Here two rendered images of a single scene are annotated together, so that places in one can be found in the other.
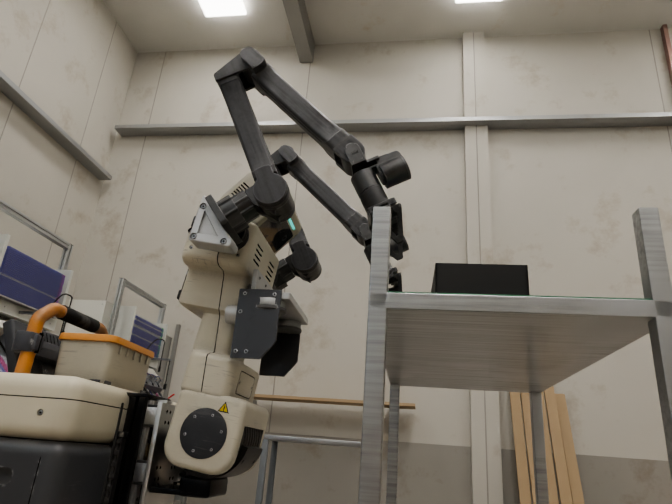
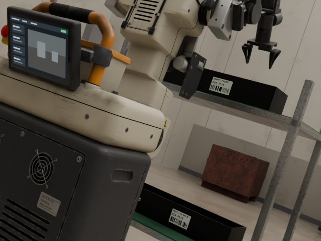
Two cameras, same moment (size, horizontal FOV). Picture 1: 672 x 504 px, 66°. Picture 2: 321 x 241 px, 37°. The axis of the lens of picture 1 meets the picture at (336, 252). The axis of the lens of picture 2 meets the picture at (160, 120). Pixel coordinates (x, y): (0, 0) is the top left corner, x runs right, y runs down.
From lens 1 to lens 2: 1.83 m
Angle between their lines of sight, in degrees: 69
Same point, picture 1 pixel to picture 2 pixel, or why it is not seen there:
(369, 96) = not seen: outside the picture
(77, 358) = (109, 71)
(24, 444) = (139, 156)
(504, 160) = not seen: outside the picture
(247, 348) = (187, 92)
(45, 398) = (155, 127)
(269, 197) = (254, 20)
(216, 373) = (167, 102)
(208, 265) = (183, 24)
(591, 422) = not seen: outside the picture
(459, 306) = (307, 131)
